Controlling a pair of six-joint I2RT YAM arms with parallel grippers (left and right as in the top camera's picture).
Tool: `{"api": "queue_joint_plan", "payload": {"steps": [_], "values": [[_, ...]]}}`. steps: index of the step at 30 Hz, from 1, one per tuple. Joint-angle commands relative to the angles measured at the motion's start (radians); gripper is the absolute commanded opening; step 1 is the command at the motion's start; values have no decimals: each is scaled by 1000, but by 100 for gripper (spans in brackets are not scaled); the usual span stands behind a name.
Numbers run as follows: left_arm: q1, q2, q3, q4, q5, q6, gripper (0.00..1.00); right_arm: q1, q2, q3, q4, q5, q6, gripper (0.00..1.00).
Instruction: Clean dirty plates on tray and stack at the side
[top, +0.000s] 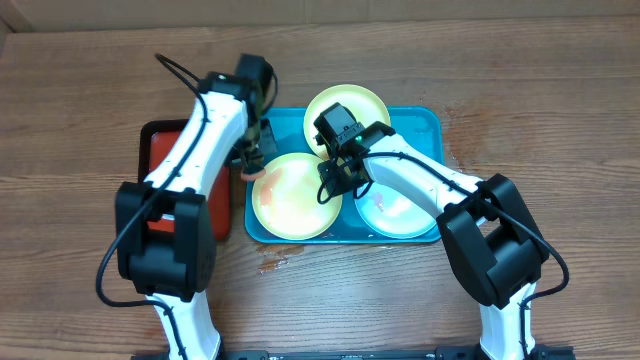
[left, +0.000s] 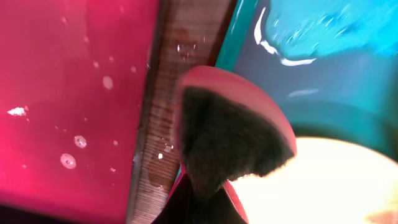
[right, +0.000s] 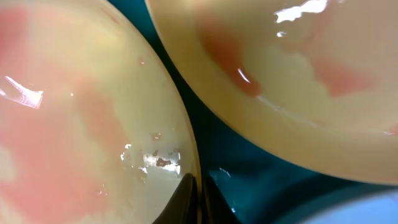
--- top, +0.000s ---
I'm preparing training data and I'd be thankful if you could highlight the light blue plate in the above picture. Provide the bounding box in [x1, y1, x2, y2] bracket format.
[354, 183, 436, 240]

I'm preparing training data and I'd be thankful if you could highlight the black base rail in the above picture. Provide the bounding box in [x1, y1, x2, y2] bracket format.
[130, 345, 576, 360]

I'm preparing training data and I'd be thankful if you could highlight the dark sponge with orange base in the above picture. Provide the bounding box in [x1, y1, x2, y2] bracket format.
[240, 166, 266, 182]

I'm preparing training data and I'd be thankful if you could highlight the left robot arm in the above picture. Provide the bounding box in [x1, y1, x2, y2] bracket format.
[95, 54, 277, 359]

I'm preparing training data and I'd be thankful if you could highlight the green plate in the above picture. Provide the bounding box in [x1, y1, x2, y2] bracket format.
[303, 84, 392, 160]
[251, 152, 342, 241]

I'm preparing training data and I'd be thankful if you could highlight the green plate back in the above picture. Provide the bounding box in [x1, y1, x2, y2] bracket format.
[303, 84, 392, 160]

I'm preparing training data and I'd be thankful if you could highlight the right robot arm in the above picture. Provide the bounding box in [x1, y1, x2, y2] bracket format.
[313, 103, 549, 359]

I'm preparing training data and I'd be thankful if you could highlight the red and black tray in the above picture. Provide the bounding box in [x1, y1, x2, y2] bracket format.
[138, 119, 231, 243]

